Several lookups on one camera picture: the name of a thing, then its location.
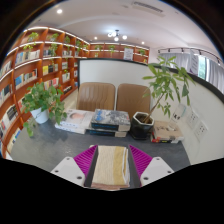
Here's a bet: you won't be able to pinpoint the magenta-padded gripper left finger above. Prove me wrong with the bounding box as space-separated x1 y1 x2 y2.
49 144 100 188

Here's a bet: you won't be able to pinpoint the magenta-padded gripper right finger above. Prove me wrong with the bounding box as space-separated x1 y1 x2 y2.
127 144 175 188

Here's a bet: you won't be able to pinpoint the beige and yellow striped towel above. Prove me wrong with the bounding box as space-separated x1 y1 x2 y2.
90 145 132 192

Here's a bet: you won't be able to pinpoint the red-spined book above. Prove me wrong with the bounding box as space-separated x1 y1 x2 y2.
151 134 183 144

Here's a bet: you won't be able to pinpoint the beige cover book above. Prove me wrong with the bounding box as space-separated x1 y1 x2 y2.
153 119 184 141

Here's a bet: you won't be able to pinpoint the small tree in black pot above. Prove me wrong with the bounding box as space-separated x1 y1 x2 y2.
129 55 196 140

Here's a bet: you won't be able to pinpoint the large white cover book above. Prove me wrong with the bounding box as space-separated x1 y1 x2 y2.
63 109 95 129

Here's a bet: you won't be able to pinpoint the dark blue book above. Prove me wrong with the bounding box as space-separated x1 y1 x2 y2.
87 127 128 138

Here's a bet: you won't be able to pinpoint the large grey cover book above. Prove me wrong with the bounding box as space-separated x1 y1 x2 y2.
90 108 132 132

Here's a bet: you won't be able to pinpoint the brown padded chair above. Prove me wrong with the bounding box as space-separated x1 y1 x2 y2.
76 81 117 113
115 83 153 119

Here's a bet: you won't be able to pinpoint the pothos plant in white pot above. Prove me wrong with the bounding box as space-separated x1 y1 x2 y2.
21 82 68 138

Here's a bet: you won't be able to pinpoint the orange wooden bookshelf unit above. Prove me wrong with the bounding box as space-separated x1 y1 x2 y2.
0 26 150 158

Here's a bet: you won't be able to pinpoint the grey window curtains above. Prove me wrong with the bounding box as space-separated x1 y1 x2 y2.
158 49 224 94

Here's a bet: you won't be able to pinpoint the ceiling lamp with round bulbs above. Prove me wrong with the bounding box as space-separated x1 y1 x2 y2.
107 29 128 42

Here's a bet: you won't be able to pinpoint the recessed ceiling lights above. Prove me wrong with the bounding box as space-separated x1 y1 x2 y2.
55 8 146 46

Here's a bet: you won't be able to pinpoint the ceiling air vent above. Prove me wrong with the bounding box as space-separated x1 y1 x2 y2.
131 0 166 17

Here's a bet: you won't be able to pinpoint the white wall socket panel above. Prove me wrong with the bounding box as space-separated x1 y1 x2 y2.
186 109 200 129
194 120 209 141

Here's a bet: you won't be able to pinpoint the white paper wall sign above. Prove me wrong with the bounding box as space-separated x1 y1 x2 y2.
171 103 188 123

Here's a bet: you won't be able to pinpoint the black ceiling track light rail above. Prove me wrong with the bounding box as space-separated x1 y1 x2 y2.
157 47 221 64

